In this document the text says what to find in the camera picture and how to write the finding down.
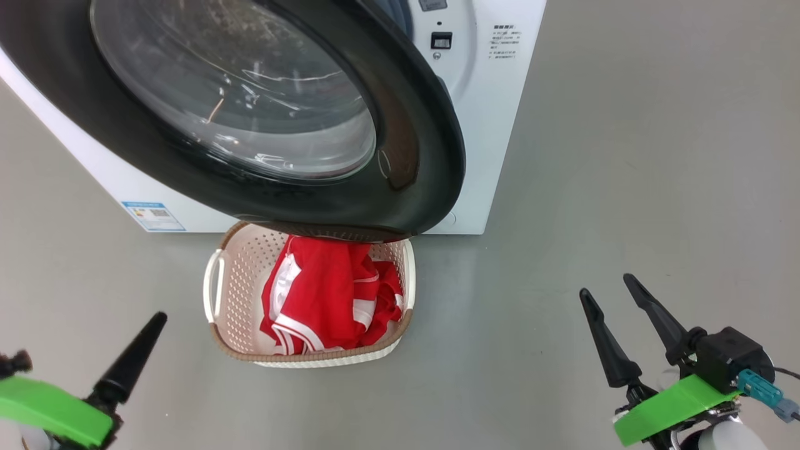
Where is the red white striped garment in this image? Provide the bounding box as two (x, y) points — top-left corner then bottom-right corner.
(259, 234), (379, 356)

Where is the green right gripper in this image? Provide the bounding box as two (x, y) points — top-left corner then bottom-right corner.
(579, 273), (741, 448)

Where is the cream perforated laundry basket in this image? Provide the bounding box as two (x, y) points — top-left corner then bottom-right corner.
(203, 221), (416, 368)

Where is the black glass washing machine door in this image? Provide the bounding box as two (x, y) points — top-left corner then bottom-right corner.
(0, 0), (466, 243)

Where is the teal right camera connector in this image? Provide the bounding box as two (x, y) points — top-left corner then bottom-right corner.
(737, 369), (800, 423)

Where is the printed warning label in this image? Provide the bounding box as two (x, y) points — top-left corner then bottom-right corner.
(491, 25), (519, 60)

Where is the white front-load washing machine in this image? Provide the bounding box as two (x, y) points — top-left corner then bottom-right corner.
(0, 0), (548, 235)

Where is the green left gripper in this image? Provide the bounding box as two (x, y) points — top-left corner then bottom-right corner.
(0, 311), (168, 448)

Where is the blue energy label sticker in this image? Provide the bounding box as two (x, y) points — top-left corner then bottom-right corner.
(122, 201), (186, 232)

